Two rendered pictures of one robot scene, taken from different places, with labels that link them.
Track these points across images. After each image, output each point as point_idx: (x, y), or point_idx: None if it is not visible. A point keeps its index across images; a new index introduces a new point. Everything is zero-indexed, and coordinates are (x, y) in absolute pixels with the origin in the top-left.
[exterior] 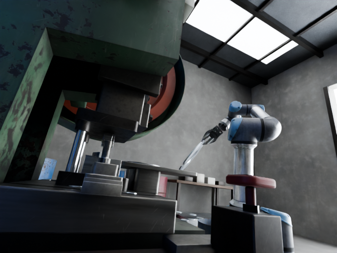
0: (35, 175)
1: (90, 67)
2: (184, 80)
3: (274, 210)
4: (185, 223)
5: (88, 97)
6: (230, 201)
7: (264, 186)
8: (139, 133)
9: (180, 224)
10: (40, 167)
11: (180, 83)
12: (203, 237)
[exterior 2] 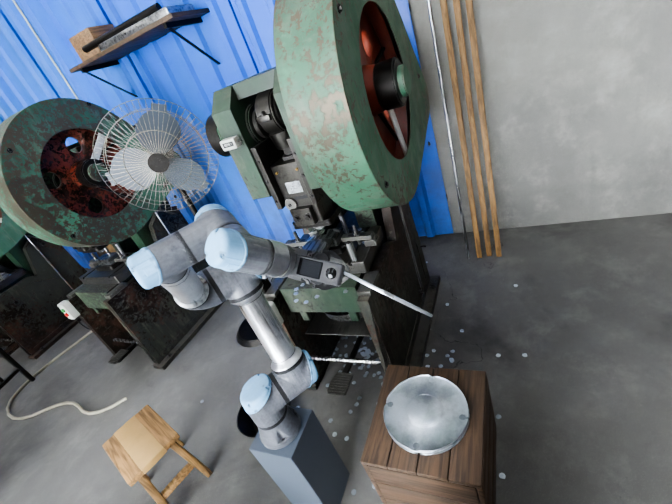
0: (366, 223)
1: None
2: (292, 121)
3: (254, 396)
4: (292, 287)
5: None
6: (299, 348)
7: None
8: (313, 224)
9: (291, 284)
10: (368, 218)
11: (308, 114)
12: (275, 285)
